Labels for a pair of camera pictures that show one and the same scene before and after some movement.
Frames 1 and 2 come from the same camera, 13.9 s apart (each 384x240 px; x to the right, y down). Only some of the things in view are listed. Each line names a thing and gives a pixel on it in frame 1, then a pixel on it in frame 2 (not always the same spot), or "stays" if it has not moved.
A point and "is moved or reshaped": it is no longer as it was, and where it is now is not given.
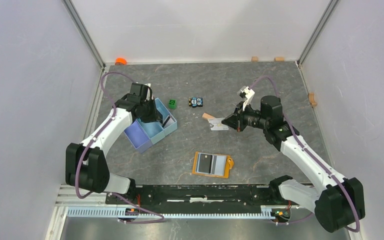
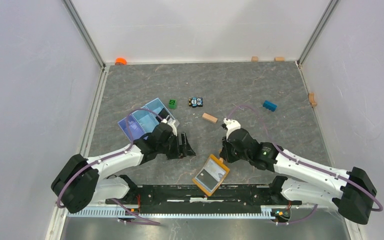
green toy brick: [172, 104] stays
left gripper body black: [149, 113] → [171, 148]
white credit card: [218, 125] → [215, 170]
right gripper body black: [249, 118] → [231, 154]
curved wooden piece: [311, 97] stays
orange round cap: [120, 61] stays
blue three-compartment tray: [143, 135] stays
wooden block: [207, 116] stays
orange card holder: [212, 165] is moved or reshaped
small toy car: [195, 102] stays
